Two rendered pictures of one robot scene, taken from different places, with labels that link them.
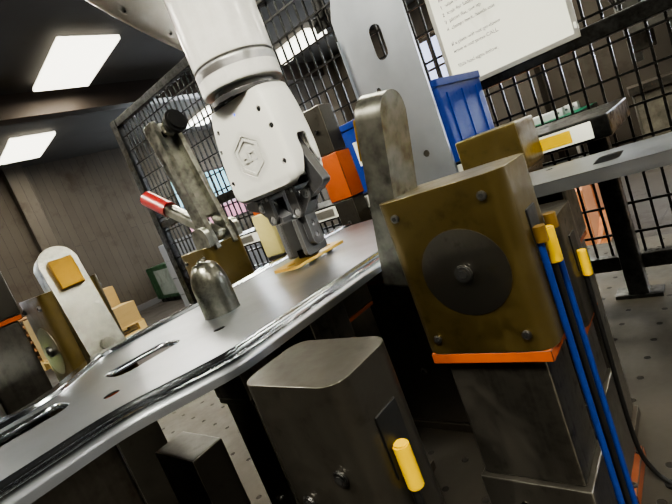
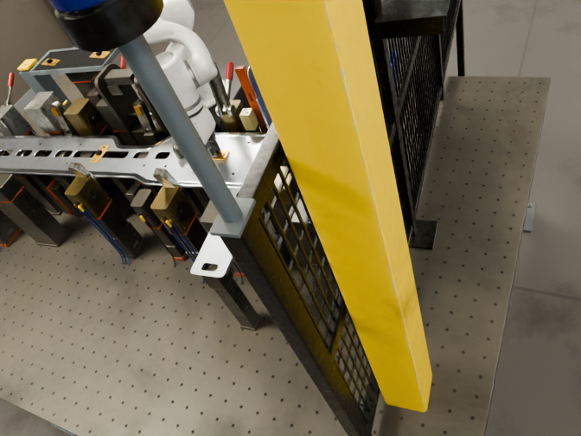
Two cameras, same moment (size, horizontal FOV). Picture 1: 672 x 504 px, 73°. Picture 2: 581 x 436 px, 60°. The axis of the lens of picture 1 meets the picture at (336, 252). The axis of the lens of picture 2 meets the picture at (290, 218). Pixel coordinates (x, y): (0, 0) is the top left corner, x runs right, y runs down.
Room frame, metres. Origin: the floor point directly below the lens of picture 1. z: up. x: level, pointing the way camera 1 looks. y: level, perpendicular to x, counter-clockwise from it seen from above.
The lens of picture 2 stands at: (0.50, -1.21, 1.93)
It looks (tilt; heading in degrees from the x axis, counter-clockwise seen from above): 47 degrees down; 85
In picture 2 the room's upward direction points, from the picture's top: 24 degrees counter-clockwise
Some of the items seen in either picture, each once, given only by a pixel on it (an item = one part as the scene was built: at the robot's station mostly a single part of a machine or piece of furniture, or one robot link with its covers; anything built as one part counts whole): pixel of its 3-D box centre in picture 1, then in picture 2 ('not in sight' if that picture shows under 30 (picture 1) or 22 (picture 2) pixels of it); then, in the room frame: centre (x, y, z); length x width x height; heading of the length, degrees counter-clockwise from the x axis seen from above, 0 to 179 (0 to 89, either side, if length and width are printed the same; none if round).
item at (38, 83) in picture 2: not in sight; (63, 111); (-0.01, 0.91, 0.92); 0.08 x 0.08 x 0.44; 48
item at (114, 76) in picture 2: not in sight; (157, 125); (0.35, 0.42, 0.95); 0.18 x 0.13 x 0.49; 138
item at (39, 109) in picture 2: not in sight; (73, 138); (0.01, 0.69, 0.90); 0.13 x 0.08 x 0.41; 48
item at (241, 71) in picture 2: not in sight; (267, 133); (0.66, 0.08, 0.95); 0.03 x 0.01 x 0.50; 138
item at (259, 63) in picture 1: (239, 81); (188, 104); (0.48, 0.03, 1.20); 0.09 x 0.08 x 0.03; 48
